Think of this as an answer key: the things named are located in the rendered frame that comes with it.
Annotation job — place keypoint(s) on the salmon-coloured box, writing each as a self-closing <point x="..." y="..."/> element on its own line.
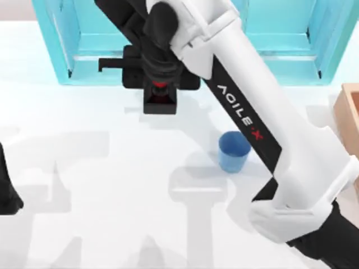
<point x="346" y="120"/>

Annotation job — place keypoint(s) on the light blue rack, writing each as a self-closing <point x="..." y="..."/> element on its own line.
<point x="92" y="42"/>

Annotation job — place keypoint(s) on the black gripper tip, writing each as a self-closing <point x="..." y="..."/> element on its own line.
<point x="8" y="187"/>

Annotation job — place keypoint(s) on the blue cup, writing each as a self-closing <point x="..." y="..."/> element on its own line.
<point x="232" y="159"/>

